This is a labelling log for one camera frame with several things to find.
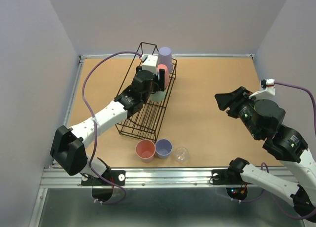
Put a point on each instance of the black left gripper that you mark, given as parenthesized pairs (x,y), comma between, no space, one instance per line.
(161,79)

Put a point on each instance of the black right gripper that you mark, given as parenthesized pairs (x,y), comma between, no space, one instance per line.
(237,104)

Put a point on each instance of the black wire dish rack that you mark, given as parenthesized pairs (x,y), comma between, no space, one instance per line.
(146,123)

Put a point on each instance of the pink cup back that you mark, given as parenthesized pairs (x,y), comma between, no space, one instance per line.
(166,75)

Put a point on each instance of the pink cup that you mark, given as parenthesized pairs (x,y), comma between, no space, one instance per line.
(166,75)
(145,150)

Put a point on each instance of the large purple cup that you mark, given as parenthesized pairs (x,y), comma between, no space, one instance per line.
(165,58)

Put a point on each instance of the small purple cup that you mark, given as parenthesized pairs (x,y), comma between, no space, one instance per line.
(163,148)

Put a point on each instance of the clear glass cup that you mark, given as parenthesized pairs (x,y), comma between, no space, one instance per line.
(181,154)

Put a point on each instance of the pink cup front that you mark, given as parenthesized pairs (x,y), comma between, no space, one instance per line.
(145,150)

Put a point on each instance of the green cup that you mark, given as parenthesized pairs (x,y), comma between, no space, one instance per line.
(158,96)

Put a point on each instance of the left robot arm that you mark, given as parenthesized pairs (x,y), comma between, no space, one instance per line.
(69,144)

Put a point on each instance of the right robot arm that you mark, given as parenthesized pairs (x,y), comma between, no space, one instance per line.
(263,119)

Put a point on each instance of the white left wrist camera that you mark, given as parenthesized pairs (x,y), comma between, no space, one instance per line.
(149,63)

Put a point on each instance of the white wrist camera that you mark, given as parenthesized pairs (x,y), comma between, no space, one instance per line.
(266,91)
(149,63)

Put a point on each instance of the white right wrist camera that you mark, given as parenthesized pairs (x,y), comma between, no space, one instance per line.
(266,91)

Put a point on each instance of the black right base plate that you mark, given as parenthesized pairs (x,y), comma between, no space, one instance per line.
(220,177)

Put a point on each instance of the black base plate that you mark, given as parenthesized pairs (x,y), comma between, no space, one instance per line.
(115,176)
(220,177)

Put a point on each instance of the aluminium mounting rail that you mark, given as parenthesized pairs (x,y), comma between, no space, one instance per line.
(137,178)

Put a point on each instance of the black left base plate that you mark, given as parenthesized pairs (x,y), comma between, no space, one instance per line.
(115,176)

